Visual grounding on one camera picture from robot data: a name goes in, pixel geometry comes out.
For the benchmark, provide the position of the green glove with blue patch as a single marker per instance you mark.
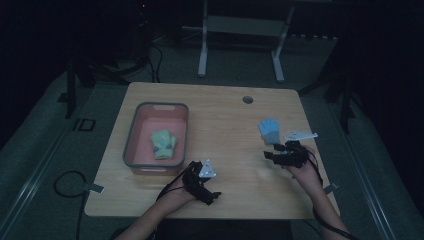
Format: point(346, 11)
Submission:
point(161, 150)

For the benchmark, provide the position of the round grey table grommet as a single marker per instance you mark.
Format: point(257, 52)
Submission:
point(248, 99)

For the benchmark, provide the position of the person's left hand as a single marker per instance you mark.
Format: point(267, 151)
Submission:
point(176, 198)

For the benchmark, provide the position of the grey table edge clip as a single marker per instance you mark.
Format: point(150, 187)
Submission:
point(95, 188)
point(331, 188)

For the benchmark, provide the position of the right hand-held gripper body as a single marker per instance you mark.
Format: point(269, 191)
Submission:
point(293, 155)

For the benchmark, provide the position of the black tripod stand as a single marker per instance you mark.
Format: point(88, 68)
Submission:
point(345, 106)
point(70, 86)

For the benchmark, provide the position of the pink bin with grey rim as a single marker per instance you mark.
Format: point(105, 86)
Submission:
point(143, 146)

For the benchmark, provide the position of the plain blue glove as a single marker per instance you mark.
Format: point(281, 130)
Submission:
point(268, 128)

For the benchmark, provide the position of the white power strip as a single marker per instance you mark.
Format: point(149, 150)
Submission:
point(313, 36)

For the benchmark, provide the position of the white metal stand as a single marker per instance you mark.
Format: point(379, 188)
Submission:
point(245, 26)

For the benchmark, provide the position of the person's dark clothing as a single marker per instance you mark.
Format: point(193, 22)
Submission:
point(226, 231)

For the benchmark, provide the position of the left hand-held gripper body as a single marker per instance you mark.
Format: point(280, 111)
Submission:
point(206, 171)

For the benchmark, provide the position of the person's right hand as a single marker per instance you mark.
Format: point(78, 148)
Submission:
point(308, 176)

